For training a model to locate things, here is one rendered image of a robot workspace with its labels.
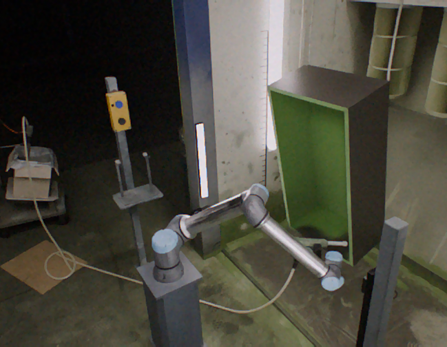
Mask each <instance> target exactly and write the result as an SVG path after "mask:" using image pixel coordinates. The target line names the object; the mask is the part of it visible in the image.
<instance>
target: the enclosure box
mask: <svg viewBox="0 0 447 347"><path fill-rule="evenodd" d="M389 87H390V81H387V80H384V79H379V78H373V77H369V76H363V75H359V74H352V73H349V72H343V71H338V70H332V69H329V68H325V67H318V66H314V65H308V64H307V65H306V64H305V65H303V66H301V67H299V69H297V70H295V71H292V72H291V73H289V74H287V75H285V76H283V77H282V78H279V79H278V80H276V81H274V82H273V83H272V84H270V85H268V86H267V91H268V96H269V105H270V110H271V120H272V124H273V133H274V138H275V144H276V152H277V157H278V166H279V171H280V179H281V185H282V189H283V194H284V203H285V208H286V213H287V222H288V227H289V228H290V229H293V231H295V232H296V233H298V234H300V235H302V236H303V237H305V238H306V239H308V238H313V239H325V240H327V241H336V242H342V241H346V242H347V245H346V246H334V245H332V244H328V245H327V248H323V249H324V250H326V251H328V252H330V251H335V252H338V253H340V254H341V255H342V260H343V261H344V262H346V263H347V264H350V265H351V266H354V265H355V264H357V263H358V262H359V261H360V260H361V259H362V258H363V257H364V256H365V255H366V254H367V253H368V252H369V251H370V250H371V249H372V248H373V247H374V246H377V245H378V244H379V243H380V242H381V240H382V232H383V228H384V219H385V197H386V154H387V131H388V110H389Z"/></svg>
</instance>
